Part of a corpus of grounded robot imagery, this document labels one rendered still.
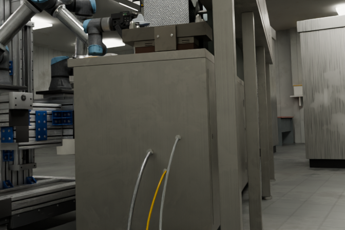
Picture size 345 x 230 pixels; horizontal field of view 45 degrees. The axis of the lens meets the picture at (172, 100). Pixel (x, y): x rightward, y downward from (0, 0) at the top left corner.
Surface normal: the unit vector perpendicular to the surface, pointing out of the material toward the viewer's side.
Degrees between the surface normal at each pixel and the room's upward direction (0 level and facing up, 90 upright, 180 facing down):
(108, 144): 90
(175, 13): 90
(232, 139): 90
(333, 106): 90
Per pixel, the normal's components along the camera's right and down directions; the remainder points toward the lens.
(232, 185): -0.26, -0.04
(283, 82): -0.47, -0.04
